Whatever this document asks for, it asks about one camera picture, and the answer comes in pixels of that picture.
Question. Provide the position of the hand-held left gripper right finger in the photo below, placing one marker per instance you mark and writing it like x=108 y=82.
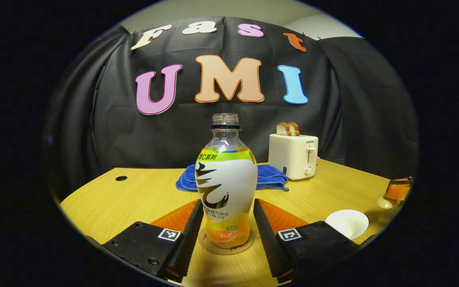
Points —
x=267 y=243

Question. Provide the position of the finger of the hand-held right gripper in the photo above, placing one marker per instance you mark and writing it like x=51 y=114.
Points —
x=397 y=190

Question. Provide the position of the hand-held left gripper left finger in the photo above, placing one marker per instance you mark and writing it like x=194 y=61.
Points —
x=189 y=243

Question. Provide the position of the white teacup lid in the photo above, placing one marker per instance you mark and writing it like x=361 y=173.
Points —
x=384 y=202

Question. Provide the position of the round wooden coaster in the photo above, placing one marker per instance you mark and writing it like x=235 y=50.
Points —
x=229 y=250

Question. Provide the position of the white teacup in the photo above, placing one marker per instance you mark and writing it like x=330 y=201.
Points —
x=347 y=223

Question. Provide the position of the water bottle with white label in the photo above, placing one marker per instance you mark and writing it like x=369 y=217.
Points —
x=225 y=183

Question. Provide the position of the blue towel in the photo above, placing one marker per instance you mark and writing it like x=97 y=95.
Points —
x=271 y=177

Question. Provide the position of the white toaster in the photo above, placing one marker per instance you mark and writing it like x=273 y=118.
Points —
x=291 y=155

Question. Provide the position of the toast slice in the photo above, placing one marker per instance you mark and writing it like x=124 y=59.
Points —
x=282 y=129
x=295 y=128

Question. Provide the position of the black backdrop cloth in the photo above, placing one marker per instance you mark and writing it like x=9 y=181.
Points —
x=134 y=135

